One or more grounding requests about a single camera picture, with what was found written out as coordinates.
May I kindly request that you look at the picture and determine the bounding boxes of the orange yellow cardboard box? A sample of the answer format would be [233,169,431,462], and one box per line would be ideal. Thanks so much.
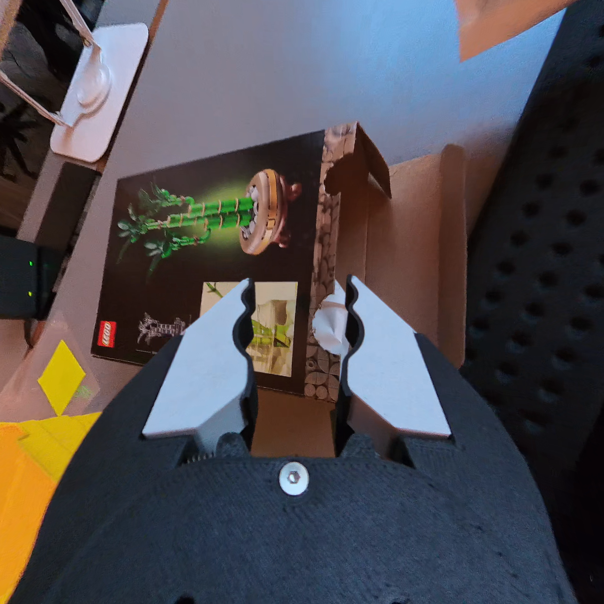
[453,0,579,63]

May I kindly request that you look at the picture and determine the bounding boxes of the black device with green lights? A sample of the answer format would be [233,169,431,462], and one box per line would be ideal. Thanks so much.
[0,235,63,321]

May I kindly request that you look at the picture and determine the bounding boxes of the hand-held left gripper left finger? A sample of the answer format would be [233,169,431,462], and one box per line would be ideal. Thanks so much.
[143,278,258,450]

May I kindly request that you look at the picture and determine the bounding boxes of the white lamp base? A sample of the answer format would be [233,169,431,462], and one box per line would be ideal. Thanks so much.
[0,0,150,164]

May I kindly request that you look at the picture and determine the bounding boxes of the clear bag with yellow piece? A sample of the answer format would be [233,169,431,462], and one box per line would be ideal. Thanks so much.
[0,311,103,422]

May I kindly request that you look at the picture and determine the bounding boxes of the black bamboo print toy box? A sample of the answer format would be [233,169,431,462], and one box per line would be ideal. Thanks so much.
[91,122,468,458]

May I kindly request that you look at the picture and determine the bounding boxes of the white crumpled paper bag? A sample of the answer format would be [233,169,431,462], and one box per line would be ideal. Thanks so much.
[312,282,354,355]

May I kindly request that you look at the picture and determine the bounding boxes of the yellow plastic box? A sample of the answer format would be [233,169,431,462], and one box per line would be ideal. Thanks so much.
[0,411,103,604]

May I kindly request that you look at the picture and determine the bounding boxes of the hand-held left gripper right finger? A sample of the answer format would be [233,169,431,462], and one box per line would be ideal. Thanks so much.
[339,275,453,456]

